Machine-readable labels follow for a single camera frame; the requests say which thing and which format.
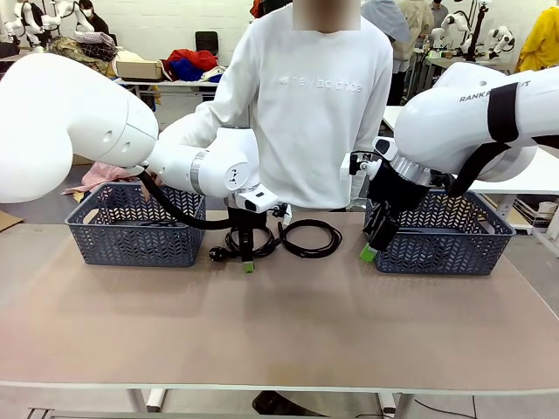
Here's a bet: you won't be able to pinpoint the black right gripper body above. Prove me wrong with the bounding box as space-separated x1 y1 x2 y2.
366 163 431 222

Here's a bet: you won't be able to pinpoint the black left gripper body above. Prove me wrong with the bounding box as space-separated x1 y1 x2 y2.
226 205 268 239

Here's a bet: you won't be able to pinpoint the person right forearm white sleeve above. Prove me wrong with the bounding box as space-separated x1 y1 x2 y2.
156 101 232 148

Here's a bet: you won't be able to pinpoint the grey plastic lattice basket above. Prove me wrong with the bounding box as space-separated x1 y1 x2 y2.
65 182 208 268
362 189 517 277

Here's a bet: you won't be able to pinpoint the person in white sweatshirt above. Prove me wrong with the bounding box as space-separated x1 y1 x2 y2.
156 0 394 213

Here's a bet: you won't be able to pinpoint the grey background workbench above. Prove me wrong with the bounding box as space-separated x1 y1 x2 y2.
423 54 516 75

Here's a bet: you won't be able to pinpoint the white side table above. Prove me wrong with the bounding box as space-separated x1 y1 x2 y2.
382 106 559 239

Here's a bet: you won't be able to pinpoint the cream cloth bundle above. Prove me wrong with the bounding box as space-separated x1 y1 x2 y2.
200 65 228 83

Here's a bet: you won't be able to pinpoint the black object under table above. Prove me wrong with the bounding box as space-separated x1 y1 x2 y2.
249 389 336 419

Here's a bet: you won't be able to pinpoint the long white folding table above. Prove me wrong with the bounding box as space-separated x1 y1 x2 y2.
115 77 219 106

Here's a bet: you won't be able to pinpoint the blue clothing heap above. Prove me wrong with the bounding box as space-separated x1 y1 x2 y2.
169 59 206 83

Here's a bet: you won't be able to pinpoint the person in grey hood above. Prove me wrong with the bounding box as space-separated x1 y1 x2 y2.
361 0 411 106

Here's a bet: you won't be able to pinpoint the white table leg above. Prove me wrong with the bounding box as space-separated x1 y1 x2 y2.
377 390 415 419
126 388 168 414

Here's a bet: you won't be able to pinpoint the person in beige jacket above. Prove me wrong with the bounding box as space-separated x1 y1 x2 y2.
399 0 436 53

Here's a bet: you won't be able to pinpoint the red clothing heap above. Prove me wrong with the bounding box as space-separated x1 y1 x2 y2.
167 48 218 73

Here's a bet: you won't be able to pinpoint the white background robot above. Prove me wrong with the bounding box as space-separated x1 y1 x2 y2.
3 0 45 47
430 10 475 49
43 0 95 34
487 24 516 60

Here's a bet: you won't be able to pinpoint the black office chair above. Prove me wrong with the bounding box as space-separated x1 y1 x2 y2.
195 31 218 57

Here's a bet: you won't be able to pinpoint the beige cardboard box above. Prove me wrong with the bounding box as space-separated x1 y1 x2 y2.
114 50 166 82

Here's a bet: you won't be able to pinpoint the black tripod stand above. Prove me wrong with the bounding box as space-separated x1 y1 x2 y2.
462 0 488 58

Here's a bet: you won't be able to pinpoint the grey table crossbar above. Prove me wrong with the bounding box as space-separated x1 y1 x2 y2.
26 407 263 419

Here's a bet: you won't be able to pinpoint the person in yellow jacket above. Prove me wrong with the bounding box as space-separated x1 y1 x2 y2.
514 6 559 73

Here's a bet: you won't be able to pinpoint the hanging clothes on rack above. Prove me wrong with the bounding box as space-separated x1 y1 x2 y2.
249 0 293 21

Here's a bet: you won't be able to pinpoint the flat brown cardboard sheet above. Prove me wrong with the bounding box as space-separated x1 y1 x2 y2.
0 210 24 233

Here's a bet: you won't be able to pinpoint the patterned clothes pile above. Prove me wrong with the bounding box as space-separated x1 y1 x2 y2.
47 34 119 79

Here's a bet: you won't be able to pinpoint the person in black clothes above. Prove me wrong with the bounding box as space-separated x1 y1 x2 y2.
77 0 110 36

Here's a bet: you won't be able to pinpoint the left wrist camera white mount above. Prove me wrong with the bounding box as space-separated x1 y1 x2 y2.
268 202 293 227

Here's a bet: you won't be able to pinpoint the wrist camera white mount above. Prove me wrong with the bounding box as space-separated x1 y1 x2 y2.
268 202 293 227
340 150 381 182

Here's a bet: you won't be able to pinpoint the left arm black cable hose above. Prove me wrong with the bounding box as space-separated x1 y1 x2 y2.
139 168 239 231

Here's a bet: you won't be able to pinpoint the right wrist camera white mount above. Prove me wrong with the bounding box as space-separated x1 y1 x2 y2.
340 150 381 182

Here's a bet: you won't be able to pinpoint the right arm black cable sleeve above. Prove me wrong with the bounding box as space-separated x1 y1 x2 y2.
447 81 523 198

